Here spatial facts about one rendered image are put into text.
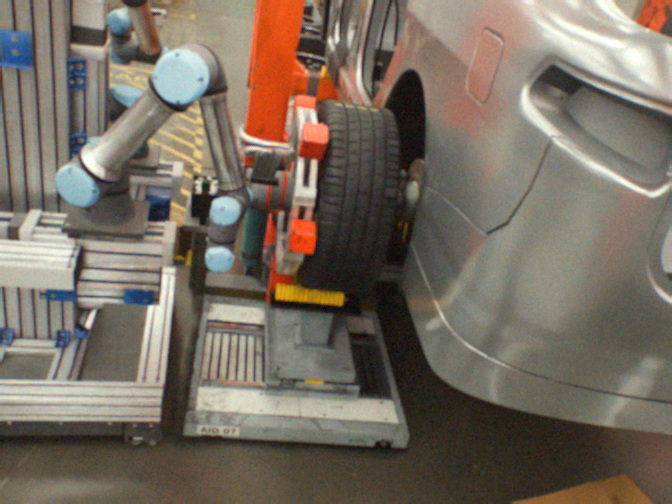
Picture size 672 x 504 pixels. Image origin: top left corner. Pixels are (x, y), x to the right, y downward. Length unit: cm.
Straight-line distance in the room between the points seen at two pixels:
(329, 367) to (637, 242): 139
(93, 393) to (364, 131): 121
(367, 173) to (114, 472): 128
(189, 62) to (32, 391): 121
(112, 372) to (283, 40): 137
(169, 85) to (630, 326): 112
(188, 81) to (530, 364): 101
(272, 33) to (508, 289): 149
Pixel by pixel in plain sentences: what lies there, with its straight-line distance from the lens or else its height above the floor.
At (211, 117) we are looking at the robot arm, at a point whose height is 120.
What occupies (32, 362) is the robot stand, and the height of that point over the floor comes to 21.
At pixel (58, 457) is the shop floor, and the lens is 233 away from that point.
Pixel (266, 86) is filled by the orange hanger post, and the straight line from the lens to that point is 252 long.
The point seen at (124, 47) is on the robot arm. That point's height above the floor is 113.
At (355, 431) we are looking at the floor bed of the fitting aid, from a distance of 237.
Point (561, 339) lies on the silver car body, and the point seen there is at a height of 104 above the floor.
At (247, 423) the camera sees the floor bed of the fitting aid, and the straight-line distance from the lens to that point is 231.
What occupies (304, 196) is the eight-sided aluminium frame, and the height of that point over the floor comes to 96.
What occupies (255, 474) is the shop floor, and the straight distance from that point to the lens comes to 227.
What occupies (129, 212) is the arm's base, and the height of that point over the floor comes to 84.
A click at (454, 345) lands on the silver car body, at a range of 153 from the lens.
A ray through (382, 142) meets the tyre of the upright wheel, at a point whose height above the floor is 113.
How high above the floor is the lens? 173
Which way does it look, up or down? 29 degrees down
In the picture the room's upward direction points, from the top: 12 degrees clockwise
